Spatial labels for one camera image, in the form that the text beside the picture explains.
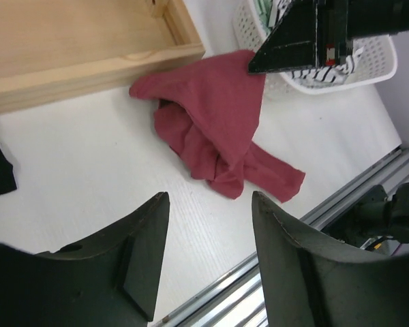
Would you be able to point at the white perforated plastic basket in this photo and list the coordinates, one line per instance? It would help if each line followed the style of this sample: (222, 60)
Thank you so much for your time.
(377, 62)

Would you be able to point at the green white garment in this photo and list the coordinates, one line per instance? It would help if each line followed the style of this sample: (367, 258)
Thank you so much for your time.
(267, 12)

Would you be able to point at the wooden clothes rack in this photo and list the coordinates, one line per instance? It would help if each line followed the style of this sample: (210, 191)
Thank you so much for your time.
(55, 50)

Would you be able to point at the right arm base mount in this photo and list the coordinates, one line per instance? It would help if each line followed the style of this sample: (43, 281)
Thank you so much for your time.
(373, 219)

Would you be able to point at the red tank top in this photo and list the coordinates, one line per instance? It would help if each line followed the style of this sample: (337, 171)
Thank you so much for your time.
(208, 112)

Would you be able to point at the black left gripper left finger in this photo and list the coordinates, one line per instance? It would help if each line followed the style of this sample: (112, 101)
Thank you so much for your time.
(110, 278)

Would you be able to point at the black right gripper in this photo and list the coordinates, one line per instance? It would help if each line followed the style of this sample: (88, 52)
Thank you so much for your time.
(292, 44)

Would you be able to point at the aluminium mounting rail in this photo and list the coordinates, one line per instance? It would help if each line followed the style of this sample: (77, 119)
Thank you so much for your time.
(236, 298)

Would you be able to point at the black white striped garment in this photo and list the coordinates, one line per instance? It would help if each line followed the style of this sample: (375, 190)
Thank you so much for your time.
(336, 73)

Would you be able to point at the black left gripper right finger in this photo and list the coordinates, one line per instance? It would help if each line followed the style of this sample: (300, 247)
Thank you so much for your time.
(311, 279)

